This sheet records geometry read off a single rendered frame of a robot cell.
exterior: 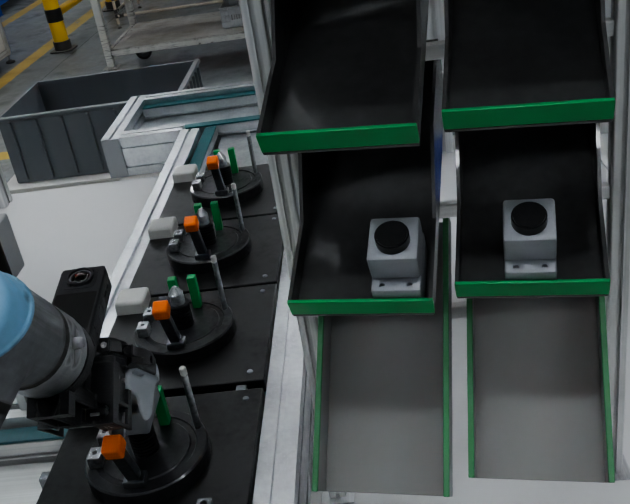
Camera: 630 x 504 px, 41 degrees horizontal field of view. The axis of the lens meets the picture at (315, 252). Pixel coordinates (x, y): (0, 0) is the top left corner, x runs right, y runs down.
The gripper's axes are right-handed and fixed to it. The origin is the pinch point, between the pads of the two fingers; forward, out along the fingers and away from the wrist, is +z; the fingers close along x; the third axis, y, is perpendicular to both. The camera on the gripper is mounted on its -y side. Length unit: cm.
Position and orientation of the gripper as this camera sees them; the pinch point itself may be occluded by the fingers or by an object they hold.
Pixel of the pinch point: (126, 377)
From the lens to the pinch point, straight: 93.3
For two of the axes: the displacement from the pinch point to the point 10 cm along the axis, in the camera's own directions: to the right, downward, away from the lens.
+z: 1.2, 3.3, 9.3
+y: 0.8, 9.4, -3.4
